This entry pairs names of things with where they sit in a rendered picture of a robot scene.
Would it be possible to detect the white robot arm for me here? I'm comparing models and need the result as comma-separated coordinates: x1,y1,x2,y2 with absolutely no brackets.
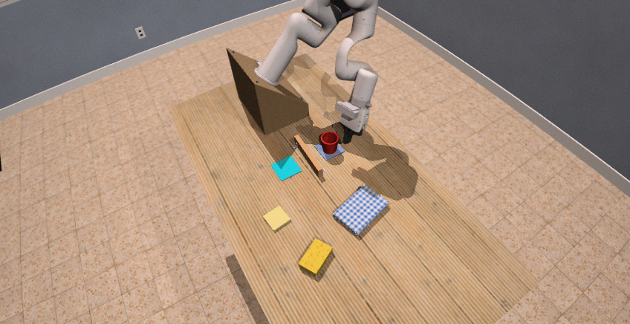
254,0,378,119

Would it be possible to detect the red cup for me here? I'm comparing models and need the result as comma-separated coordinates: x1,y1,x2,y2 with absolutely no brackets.
321,132,339,154

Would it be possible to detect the yellow sponge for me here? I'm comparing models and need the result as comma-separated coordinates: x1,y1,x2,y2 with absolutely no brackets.
299,239,333,276

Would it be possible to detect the yellow sticky-note pad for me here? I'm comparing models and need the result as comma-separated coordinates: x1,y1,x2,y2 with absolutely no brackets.
263,206,291,232

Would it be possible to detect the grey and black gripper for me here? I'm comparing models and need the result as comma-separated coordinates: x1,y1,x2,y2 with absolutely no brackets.
340,107,370,144

